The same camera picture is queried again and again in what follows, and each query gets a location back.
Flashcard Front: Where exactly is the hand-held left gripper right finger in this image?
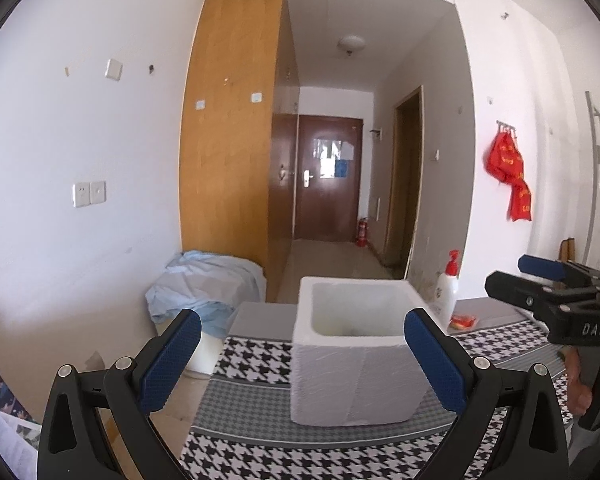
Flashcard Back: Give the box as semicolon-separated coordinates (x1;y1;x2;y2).
404;308;570;480

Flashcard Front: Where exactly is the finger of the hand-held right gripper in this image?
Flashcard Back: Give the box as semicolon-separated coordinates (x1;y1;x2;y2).
484;271;600;322
518;255;600;287

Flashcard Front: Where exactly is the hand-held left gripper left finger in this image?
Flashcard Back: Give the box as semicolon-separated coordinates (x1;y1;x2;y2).
37;308;202;480

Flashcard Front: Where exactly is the white foam box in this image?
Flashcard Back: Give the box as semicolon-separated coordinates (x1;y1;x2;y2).
290;276;428;427

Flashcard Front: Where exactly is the person's right hand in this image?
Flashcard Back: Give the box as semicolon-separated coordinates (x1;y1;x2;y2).
565;347;600;417

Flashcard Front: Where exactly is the white lotion bottle red pump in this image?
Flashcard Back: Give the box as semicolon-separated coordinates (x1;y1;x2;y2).
431;250;461;328

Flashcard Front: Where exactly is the red cloth bag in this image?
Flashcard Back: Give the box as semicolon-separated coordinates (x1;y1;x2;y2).
509;177;533;222
484;132;525;181

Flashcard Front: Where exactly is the light blue crumpled cloth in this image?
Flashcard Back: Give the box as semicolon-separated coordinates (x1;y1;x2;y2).
146;250;266;337

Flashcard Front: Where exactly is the houndstooth tablecloth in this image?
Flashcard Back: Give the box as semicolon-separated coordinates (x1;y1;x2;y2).
180;302;581;480

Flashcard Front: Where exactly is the colourful printed cloth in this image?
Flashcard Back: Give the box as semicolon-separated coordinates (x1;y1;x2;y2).
0;357;41;441

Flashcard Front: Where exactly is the brown entrance door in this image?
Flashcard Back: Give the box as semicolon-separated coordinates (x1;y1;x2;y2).
292;115;365;243

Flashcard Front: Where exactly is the wooden wardrobe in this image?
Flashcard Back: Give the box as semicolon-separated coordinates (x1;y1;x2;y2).
179;0;301;303

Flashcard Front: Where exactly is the round ceiling lamp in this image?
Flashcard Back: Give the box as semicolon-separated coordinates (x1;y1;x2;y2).
337;35;366;56

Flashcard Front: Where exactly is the wooden side door frame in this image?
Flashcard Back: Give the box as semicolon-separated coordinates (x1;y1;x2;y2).
382;86;425;278

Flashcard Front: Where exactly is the double white wall socket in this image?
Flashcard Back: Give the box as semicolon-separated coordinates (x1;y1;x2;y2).
72;181;107;208

